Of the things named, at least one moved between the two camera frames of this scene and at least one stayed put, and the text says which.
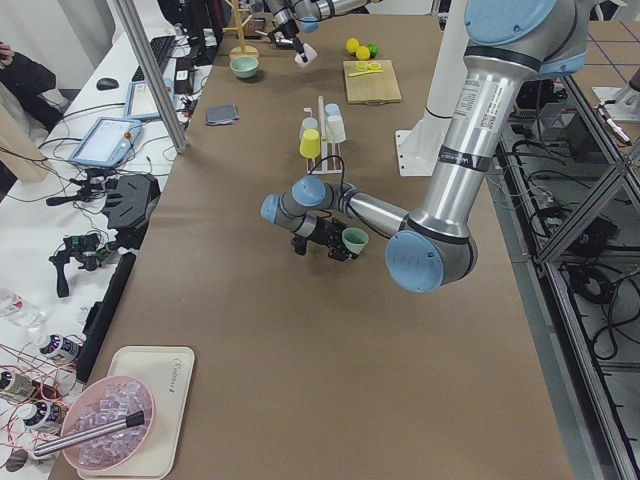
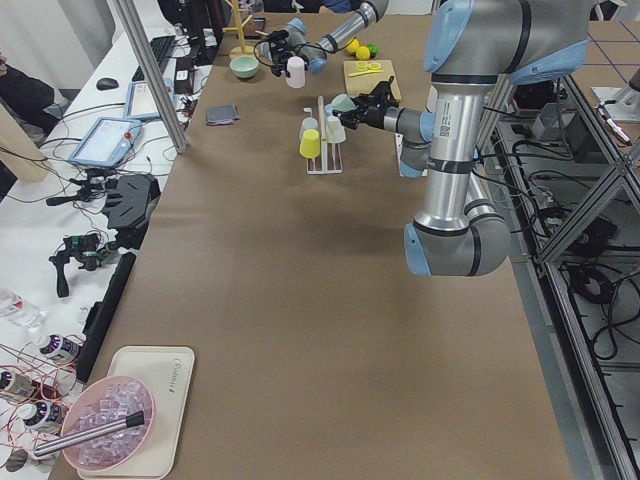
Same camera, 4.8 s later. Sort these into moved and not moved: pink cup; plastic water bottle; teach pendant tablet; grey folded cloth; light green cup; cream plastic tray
Moved: pink cup; light green cup
Not moved: teach pendant tablet; plastic water bottle; cream plastic tray; grey folded cloth
